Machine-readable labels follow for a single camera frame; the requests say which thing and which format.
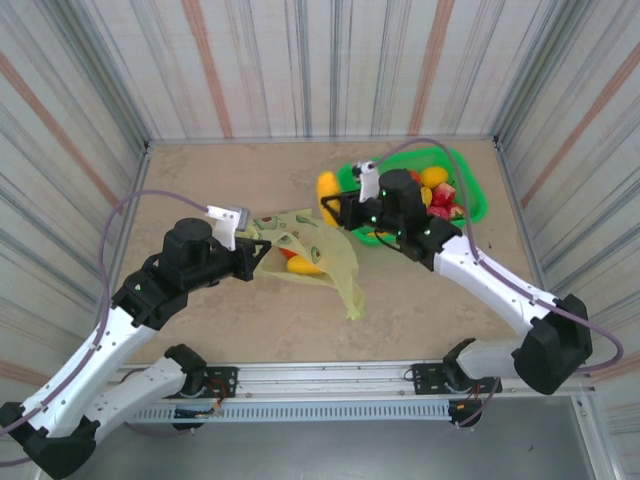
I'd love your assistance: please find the oblong yellow fake fruit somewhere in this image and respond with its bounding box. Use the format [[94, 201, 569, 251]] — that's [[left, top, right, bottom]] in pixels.
[[316, 170, 344, 229]]

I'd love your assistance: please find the yellow fake lemon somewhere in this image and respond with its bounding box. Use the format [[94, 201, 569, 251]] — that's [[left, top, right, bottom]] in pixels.
[[284, 255, 324, 276]]

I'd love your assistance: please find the yellow plastic bag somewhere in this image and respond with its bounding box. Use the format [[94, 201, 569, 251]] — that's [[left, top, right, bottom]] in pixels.
[[247, 208, 367, 321]]

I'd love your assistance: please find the green plastic basket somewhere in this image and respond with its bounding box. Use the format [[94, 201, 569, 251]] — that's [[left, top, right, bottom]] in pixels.
[[335, 144, 489, 249]]

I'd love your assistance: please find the small red fake fruit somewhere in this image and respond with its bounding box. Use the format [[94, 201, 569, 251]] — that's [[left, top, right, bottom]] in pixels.
[[427, 203, 467, 221]]

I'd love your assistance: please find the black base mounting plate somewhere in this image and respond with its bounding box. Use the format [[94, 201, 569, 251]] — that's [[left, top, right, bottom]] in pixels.
[[408, 362, 502, 397], [177, 366, 239, 400]]

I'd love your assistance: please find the grey metal panel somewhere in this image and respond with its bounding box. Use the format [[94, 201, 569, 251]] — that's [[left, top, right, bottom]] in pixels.
[[74, 394, 599, 480]]

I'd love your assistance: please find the aluminium mounting rail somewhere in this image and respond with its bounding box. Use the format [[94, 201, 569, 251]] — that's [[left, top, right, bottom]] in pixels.
[[114, 360, 599, 404]]

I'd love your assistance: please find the grey slotted cable duct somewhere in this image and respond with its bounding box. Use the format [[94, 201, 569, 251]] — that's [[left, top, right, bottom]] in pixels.
[[134, 402, 454, 424]]

